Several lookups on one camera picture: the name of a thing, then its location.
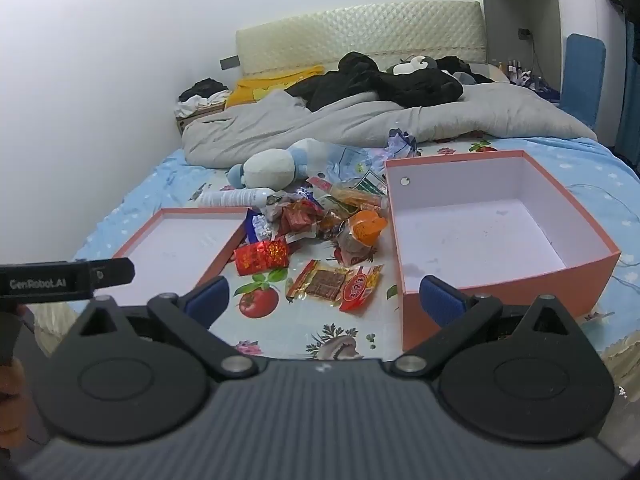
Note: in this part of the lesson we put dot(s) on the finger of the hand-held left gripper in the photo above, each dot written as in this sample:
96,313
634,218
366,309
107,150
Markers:
117,271

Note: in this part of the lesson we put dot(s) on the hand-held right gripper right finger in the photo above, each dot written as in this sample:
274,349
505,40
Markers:
440,300

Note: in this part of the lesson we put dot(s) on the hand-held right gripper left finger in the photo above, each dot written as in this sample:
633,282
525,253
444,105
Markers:
207,297

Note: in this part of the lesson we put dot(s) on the deep orange cardboard box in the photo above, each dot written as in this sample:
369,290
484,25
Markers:
480,235

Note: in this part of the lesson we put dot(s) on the blue noodle snack bag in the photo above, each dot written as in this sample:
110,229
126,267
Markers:
260,225

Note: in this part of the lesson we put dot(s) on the green white snack bag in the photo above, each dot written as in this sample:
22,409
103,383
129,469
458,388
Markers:
372,182

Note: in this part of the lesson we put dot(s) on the person's left hand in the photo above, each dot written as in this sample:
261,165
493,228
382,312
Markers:
10,400

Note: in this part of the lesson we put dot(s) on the shallow orange box lid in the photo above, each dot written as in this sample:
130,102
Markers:
175,245

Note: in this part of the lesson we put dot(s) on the red gold foil packet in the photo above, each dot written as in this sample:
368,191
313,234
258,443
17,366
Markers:
262,257

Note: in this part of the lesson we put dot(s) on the red flat snack packet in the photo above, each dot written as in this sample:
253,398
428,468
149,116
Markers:
361,287

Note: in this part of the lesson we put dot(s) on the floral blue bedsheet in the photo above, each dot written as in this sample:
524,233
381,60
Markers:
150,185

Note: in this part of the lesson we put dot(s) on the white spray bottle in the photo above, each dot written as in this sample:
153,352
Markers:
230,197

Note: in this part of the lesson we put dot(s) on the clear brown jerky packet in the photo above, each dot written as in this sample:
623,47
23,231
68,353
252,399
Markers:
320,282

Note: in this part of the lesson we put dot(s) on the small orange snack packet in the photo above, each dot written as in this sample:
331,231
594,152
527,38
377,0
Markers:
305,220

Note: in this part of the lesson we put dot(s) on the clear orange spicy strip packet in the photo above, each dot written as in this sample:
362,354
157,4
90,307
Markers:
360,199

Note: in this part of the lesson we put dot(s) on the white and blue plush toy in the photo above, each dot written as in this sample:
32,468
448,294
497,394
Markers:
270,167

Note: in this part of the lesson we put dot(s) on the clear blue plastic bag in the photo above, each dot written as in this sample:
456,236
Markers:
350,160

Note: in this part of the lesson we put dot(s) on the brown cardboard box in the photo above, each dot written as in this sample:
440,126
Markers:
195,117

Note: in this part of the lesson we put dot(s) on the grey duvet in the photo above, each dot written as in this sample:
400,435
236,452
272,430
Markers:
360,120

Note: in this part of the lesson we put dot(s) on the heap of folded clothes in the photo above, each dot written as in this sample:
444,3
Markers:
202,92

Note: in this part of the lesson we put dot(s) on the yellow pillow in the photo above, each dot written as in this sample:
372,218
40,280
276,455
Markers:
255,90

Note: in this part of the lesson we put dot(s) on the black clothes heap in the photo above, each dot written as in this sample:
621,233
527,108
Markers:
400,85

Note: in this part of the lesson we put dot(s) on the white grey stuffed toy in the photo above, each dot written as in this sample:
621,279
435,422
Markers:
412,66

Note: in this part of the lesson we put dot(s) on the group of small bottles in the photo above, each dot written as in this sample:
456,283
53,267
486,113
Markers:
514,71

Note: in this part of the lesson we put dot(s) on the blue padded chair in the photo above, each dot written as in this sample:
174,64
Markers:
582,80

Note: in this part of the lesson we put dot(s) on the cream quilted headboard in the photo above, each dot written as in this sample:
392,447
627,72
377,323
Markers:
360,30

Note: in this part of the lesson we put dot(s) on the grey wall switch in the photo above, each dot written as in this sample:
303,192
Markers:
230,63

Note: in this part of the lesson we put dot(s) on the black wall socket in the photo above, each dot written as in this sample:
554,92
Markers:
524,33

